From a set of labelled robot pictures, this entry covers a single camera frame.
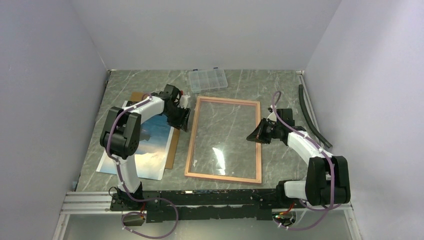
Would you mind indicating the sea and cloud photo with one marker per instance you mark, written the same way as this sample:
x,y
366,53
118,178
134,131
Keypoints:
x,y
150,165

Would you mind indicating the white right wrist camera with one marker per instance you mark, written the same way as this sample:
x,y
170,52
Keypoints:
x,y
272,115

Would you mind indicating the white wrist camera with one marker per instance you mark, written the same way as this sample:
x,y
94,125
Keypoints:
x,y
272,115
184,100

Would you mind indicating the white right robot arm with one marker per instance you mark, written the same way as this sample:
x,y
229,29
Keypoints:
x,y
327,178

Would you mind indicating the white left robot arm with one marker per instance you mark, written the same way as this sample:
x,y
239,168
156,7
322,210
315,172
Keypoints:
x,y
121,132

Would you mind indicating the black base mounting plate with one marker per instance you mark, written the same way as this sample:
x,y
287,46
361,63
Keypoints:
x,y
167,205

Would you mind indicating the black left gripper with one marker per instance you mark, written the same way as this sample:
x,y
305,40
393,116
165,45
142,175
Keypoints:
x,y
182,121

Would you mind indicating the brown backing board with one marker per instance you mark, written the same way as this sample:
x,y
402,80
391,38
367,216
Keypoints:
x,y
174,145

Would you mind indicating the clear plastic organizer box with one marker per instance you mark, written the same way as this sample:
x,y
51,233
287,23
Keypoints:
x,y
207,80

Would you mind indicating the aluminium rail frame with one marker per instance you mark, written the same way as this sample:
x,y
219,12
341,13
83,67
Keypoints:
x,y
88,209

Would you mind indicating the pink wooden picture frame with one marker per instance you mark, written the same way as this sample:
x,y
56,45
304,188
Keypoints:
x,y
258,179

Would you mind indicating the clear acrylic sheet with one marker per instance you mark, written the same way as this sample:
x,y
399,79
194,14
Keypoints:
x,y
220,147

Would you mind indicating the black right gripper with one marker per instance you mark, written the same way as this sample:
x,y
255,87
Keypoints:
x,y
258,135

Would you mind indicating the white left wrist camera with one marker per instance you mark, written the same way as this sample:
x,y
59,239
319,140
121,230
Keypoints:
x,y
184,100

